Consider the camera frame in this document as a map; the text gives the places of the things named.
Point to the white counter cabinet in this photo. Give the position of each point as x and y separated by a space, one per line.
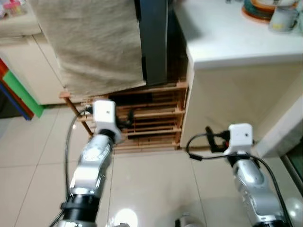
236 47

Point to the cream cabinet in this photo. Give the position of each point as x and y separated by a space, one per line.
28 66

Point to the green red blue board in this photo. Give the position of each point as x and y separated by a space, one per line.
21 94

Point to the wooden slatted pallet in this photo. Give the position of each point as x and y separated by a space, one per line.
156 120

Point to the stack of coloured plates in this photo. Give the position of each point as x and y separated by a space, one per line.
255 12

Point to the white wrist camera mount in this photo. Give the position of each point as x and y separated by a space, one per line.
105 116
239 137

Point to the grey mug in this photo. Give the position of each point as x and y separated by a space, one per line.
284 19

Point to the pink plastic container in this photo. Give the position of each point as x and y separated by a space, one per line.
12 8

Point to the beige towel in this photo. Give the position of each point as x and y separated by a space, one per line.
90 42

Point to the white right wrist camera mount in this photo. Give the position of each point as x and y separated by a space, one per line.
239 137

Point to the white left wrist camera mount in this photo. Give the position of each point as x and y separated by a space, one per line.
105 116

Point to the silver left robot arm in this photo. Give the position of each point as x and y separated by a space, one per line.
92 165

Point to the grey fridge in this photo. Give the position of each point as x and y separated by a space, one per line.
154 42

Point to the glass sliding door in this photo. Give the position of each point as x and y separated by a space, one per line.
296 165

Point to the silver right robot leg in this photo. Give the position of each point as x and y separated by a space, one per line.
189 222

